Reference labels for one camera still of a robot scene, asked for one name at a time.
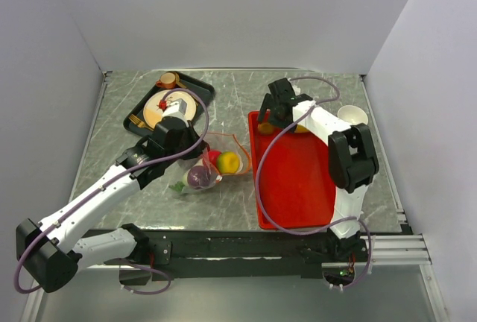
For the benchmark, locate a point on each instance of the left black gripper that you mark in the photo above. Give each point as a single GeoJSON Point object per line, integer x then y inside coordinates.
{"type": "Point", "coordinates": [196, 152]}

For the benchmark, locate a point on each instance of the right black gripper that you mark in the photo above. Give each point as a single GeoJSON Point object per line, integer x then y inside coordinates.
{"type": "Point", "coordinates": [266, 105]}

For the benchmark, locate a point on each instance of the brown kiwi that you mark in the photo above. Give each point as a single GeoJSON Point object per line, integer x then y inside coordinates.
{"type": "Point", "coordinates": [265, 128]}

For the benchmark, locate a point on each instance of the yellow banana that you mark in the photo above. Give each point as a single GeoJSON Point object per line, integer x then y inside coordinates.
{"type": "Point", "coordinates": [300, 129]}

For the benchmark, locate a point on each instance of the red apple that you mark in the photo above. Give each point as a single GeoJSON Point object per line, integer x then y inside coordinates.
{"type": "Point", "coordinates": [213, 156]}

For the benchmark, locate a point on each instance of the purple onion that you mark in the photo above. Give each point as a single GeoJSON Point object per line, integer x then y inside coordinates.
{"type": "Point", "coordinates": [198, 177]}

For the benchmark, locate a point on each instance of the white radish with leaves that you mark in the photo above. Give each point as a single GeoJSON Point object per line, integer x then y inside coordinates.
{"type": "Point", "coordinates": [180, 185]}

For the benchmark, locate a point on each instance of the clear zip bag orange zipper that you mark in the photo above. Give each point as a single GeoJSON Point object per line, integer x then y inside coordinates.
{"type": "Point", "coordinates": [215, 141]}

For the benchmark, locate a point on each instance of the yellow lemon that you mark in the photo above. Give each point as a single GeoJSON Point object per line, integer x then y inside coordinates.
{"type": "Point", "coordinates": [228, 162]}

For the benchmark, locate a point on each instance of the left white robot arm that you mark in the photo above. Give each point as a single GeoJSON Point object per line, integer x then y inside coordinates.
{"type": "Point", "coordinates": [53, 250]}

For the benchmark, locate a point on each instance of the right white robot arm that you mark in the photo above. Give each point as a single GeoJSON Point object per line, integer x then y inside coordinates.
{"type": "Point", "coordinates": [353, 164]}

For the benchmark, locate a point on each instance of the cream and orange plate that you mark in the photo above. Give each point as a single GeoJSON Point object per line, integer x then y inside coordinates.
{"type": "Point", "coordinates": [153, 113]}

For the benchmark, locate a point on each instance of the gold fork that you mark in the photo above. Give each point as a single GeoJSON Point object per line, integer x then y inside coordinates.
{"type": "Point", "coordinates": [139, 123]}

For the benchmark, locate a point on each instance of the gold spoon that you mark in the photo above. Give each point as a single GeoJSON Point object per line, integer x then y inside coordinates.
{"type": "Point", "coordinates": [194, 91]}

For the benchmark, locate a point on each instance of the orange cup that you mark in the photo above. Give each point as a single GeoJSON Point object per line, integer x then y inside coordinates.
{"type": "Point", "coordinates": [167, 80]}

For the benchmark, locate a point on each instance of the dark green tray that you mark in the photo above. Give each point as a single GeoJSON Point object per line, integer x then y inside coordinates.
{"type": "Point", "coordinates": [207, 91]}

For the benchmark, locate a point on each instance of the red plastic bin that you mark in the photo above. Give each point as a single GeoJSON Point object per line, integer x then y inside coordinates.
{"type": "Point", "coordinates": [295, 187]}

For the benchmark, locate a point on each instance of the white bowl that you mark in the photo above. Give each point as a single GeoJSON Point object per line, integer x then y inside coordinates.
{"type": "Point", "coordinates": [353, 115]}

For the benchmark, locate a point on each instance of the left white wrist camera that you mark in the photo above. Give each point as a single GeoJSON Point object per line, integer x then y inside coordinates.
{"type": "Point", "coordinates": [173, 109]}

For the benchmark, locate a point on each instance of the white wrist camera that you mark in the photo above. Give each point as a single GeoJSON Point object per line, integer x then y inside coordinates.
{"type": "Point", "coordinates": [173, 109]}
{"type": "Point", "coordinates": [296, 88]}

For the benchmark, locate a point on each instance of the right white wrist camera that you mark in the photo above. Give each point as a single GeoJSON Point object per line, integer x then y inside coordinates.
{"type": "Point", "coordinates": [296, 88]}

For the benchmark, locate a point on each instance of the aluminium frame rail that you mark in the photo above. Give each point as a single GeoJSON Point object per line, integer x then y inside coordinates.
{"type": "Point", "coordinates": [382, 250]}

